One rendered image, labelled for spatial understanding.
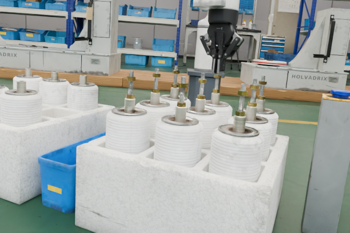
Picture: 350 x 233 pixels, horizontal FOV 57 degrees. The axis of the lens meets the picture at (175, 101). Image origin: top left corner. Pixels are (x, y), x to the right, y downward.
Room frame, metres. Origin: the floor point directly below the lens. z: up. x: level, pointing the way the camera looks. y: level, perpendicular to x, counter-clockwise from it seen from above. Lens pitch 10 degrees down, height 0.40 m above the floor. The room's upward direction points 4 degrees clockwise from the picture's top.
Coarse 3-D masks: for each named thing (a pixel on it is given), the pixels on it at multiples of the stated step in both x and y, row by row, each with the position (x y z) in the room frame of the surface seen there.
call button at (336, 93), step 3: (333, 90) 0.68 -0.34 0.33; (336, 90) 0.68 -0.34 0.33; (339, 90) 0.67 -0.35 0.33; (342, 90) 0.68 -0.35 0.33; (345, 90) 0.68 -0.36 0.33; (333, 93) 0.68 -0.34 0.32; (336, 93) 0.67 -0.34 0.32; (339, 93) 0.67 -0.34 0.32; (342, 93) 0.67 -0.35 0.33; (345, 93) 0.67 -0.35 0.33; (348, 93) 0.67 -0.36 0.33; (333, 96) 0.68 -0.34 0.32; (336, 96) 0.68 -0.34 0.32; (339, 96) 0.67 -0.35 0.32; (342, 96) 0.67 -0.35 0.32; (345, 96) 0.67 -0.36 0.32; (348, 96) 0.67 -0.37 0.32
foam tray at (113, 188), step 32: (96, 160) 0.61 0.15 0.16; (128, 160) 0.58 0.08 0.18; (96, 192) 0.60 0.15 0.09; (128, 192) 0.58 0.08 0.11; (160, 192) 0.55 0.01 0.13; (192, 192) 0.52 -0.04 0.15; (224, 192) 0.50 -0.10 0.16; (256, 192) 0.48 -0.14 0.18; (96, 224) 0.60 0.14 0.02; (128, 224) 0.57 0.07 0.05; (160, 224) 0.55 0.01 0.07; (192, 224) 0.52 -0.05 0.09; (224, 224) 0.50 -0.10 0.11; (256, 224) 0.48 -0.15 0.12
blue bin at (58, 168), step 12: (72, 144) 0.81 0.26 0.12; (48, 156) 0.73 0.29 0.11; (60, 156) 0.77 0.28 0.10; (72, 156) 0.81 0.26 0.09; (48, 168) 0.69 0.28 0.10; (60, 168) 0.67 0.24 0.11; (72, 168) 0.66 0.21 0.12; (48, 180) 0.69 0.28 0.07; (60, 180) 0.68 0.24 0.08; (72, 180) 0.67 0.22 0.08; (48, 192) 0.69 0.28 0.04; (60, 192) 0.68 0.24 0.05; (72, 192) 0.67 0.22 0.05; (48, 204) 0.69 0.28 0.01; (60, 204) 0.68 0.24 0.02; (72, 204) 0.67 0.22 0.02
